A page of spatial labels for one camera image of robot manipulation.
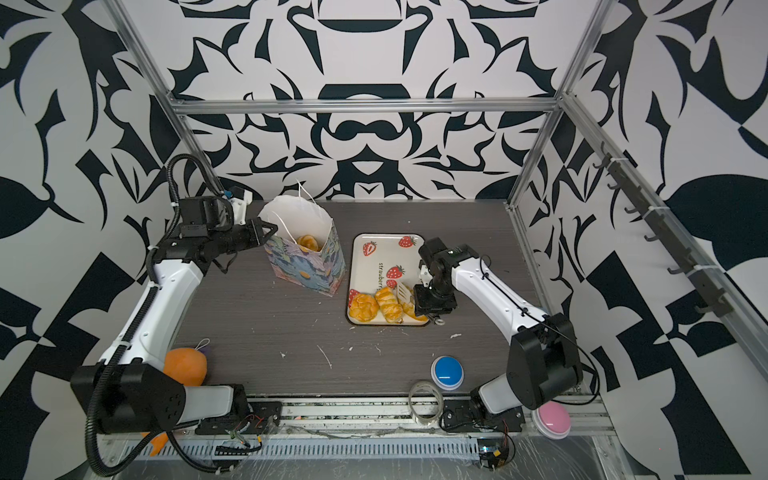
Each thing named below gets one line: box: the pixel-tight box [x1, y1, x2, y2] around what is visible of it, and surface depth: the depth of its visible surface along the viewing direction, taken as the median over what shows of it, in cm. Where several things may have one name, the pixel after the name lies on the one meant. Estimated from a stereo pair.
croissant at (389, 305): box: [376, 287, 404, 324], surface depth 91 cm
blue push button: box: [430, 355, 465, 391], surface depth 81 cm
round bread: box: [349, 293, 379, 322], surface depth 91 cm
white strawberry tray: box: [347, 234, 425, 308], surface depth 105 cm
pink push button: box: [531, 401, 571, 440], surface depth 74 cm
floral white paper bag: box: [258, 179, 346, 297], surface depth 88 cm
